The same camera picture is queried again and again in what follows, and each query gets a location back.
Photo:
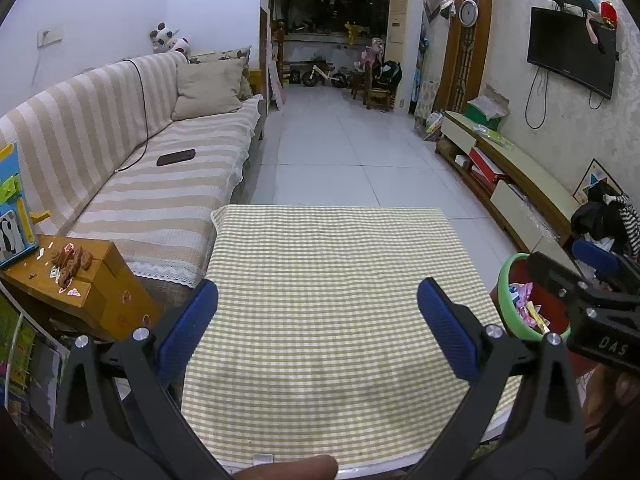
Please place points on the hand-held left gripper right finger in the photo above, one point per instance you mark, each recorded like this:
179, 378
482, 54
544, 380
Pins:
447, 332

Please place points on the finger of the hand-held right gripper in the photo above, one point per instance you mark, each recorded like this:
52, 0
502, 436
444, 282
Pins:
595, 255
555, 275

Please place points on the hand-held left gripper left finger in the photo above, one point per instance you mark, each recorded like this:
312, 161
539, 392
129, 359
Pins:
187, 327

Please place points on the long yellow wrapper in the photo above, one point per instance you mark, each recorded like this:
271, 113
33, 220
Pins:
541, 321

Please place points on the red bin with green rim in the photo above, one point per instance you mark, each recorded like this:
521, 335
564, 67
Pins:
504, 300

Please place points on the person's right hand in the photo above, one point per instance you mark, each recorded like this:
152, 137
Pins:
605, 400

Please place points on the person's left hand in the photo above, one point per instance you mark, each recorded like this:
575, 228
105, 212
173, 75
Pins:
290, 469

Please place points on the pile of dark clothes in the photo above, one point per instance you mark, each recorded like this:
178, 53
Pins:
600, 220

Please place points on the geometric pattern poster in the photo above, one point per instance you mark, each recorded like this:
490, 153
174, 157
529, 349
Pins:
595, 180

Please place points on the yellow cardboard box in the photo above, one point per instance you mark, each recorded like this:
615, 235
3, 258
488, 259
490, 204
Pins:
115, 300

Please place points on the long cream television cabinet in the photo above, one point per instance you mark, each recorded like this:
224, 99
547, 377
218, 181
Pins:
525, 180

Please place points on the yellow checked tablecloth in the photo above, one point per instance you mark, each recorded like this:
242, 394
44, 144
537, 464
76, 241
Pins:
325, 310

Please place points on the red box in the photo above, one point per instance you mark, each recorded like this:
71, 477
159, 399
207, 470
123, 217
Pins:
485, 165

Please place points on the pile of brown nuts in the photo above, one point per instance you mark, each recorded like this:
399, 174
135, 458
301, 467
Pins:
72, 262

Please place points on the sofa with striped beige cover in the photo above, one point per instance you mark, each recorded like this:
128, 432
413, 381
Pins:
125, 190

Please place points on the green plastic packet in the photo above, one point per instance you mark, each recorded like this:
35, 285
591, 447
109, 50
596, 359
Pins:
492, 135

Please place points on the black phone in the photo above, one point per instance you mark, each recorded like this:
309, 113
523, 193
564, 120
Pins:
176, 157

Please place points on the green box with white flaps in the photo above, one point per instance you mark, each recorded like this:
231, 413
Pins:
487, 115

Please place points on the colourful picture book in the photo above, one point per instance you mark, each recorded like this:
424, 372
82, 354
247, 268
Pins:
12, 345

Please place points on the bags beside cabinet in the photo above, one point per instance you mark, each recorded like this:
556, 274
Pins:
430, 120

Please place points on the blue toy board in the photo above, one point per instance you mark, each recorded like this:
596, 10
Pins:
12, 210

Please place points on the plain beige pillow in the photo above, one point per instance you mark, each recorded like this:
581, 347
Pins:
210, 90

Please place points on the wooden chair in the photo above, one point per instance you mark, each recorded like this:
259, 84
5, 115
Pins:
377, 97

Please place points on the black bag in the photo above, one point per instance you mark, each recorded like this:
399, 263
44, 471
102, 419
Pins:
389, 75

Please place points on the white foam boards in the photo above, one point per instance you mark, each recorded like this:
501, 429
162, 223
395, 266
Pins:
276, 80

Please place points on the white standing air conditioner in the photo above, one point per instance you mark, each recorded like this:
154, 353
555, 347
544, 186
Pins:
404, 50

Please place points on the patterned pillow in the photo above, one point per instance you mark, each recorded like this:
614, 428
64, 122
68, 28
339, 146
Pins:
235, 52

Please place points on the white pink plush toy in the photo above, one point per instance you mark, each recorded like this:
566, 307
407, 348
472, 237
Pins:
182, 47

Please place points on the white balance bike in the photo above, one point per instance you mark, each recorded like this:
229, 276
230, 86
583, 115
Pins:
322, 76

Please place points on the black white plush toy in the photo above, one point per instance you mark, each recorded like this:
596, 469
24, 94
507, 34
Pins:
162, 37

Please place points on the yellow toy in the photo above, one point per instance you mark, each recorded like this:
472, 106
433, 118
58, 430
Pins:
356, 31

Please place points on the black wall television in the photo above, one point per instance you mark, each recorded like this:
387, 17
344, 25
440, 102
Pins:
570, 50

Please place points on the carved wooden door frame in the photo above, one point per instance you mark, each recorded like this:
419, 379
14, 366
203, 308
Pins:
467, 60

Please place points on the red wall ornament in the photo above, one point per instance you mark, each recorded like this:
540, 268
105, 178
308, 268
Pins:
608, 15

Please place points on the round wall clock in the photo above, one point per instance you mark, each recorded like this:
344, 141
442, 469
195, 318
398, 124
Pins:
468, 12

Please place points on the white wall socket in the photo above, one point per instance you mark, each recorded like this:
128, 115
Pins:
51, 35

